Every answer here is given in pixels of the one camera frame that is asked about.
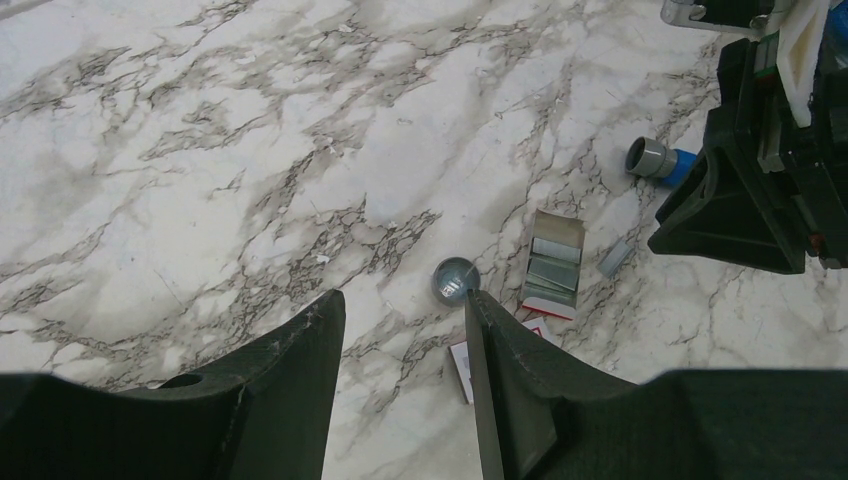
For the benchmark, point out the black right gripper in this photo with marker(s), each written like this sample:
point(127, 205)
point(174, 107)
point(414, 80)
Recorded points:
point(765, 193)

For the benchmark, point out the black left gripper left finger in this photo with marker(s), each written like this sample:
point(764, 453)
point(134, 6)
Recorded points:
point(261, 411)

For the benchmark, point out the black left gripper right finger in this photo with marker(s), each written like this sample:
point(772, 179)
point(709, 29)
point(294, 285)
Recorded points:
point(541, 413)

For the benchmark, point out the staple strip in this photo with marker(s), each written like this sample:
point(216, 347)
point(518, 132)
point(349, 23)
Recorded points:
point(615, 258)

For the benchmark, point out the staple tray with staples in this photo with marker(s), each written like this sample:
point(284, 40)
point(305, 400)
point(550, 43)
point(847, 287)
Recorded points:
point(552, 272)

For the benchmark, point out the blue grey small cylinder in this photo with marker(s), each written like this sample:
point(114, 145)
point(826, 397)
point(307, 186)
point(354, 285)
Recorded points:
point(649, 158)

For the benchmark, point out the grey round table hole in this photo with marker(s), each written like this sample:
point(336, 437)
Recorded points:
point(452, 279)

